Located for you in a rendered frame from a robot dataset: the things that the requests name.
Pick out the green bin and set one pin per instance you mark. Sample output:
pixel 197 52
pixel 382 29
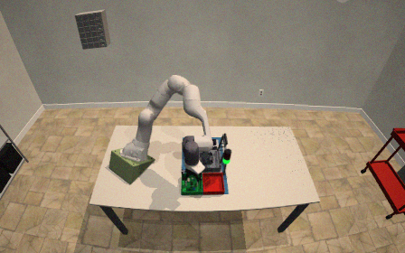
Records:
pixel 199 188

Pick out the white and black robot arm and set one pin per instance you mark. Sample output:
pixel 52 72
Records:
pixel 137 149

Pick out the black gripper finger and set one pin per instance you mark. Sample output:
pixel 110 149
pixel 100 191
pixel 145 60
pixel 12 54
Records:
pixel 184 178
pixel 198 178

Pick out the red open-top bin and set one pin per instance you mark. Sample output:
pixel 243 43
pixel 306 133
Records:
pixel 212 183

